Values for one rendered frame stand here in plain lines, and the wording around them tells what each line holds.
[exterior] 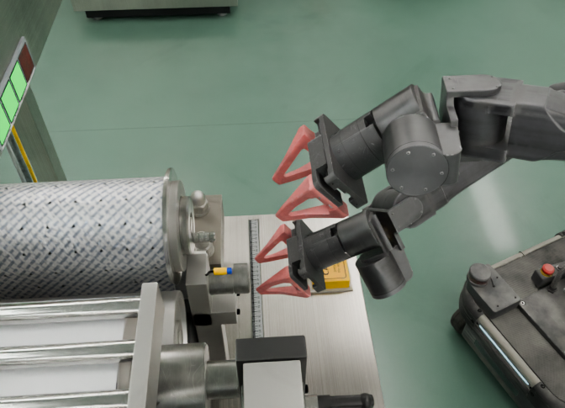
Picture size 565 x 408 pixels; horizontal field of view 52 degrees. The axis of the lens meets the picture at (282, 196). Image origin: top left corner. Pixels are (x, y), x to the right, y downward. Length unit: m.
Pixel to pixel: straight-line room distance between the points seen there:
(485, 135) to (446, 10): 3.25
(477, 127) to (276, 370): 0.33
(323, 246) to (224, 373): 0.38
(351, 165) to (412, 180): 0.09
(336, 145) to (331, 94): 2.40
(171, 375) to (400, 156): 0.27
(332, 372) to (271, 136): 1.87
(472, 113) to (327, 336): 0.56
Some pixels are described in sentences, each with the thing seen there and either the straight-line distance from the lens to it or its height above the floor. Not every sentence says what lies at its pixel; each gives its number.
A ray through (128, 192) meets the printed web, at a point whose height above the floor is 1.31.
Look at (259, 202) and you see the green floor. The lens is 2.45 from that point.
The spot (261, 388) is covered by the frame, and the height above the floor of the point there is 1.44.
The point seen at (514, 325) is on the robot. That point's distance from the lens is 1.96.
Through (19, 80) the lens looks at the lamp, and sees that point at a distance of 1.18.
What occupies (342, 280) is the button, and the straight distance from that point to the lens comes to 1.08.
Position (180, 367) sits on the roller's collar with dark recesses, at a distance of 0.50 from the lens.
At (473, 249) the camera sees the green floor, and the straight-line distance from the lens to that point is 2.41.
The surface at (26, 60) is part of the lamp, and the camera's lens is 1.22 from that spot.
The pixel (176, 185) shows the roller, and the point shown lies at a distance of 0.71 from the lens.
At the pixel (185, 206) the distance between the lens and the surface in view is 0.71.
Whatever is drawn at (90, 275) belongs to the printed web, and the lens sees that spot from 0.73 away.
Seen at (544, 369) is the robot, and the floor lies 0.24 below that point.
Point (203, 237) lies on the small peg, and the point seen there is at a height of 1.23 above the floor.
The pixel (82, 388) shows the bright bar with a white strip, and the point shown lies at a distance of 0.43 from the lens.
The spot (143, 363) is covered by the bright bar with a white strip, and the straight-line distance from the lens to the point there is 0.40.
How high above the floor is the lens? 1.81
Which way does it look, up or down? 47 degrees down
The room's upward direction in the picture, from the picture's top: straight up
